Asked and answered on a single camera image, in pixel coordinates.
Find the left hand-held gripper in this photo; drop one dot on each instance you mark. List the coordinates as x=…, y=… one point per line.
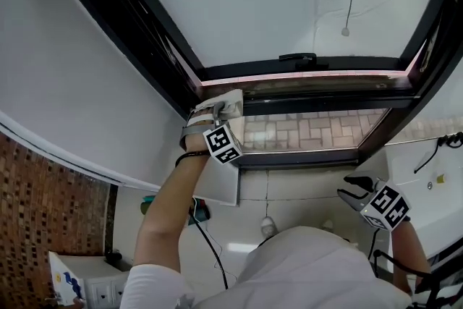
x=222, y=143

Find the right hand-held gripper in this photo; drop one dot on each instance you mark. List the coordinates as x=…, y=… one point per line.
x=387, y=206

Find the beige cleaning cloth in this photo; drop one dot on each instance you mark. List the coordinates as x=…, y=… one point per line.
x=229, y=103

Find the black framed window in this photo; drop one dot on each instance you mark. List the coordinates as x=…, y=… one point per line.
x=119, y=18

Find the person's left forearm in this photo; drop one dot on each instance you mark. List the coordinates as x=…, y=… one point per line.
x=166, y=213

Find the person's right forearm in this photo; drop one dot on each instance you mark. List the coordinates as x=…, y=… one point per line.
x=408, y=253

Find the person's left hand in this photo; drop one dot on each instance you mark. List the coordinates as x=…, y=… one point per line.
x=197, y=144

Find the black wristband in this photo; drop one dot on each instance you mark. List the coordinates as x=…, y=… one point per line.
x=191, y=155

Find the person's white shoe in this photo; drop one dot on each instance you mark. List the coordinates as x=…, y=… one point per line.
x=328, y=224
x=268, y=227

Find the metal sink drain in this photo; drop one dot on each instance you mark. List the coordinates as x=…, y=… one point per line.
x=429, y=185

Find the white sink basin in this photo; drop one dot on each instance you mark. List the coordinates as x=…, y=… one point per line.
x=434, y=206

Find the small yellow cup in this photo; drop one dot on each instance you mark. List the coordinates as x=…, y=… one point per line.
x=441, y=178

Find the person's white shirt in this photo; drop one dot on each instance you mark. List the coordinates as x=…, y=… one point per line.
x=307, y=271

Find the green cleaning bottles pile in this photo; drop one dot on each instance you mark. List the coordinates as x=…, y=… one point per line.
x=200, y=213

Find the white drawer cabinet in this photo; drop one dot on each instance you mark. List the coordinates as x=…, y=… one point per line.
x=108, y=291

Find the white carton blue print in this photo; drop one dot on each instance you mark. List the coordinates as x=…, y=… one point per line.
x=67, y=278

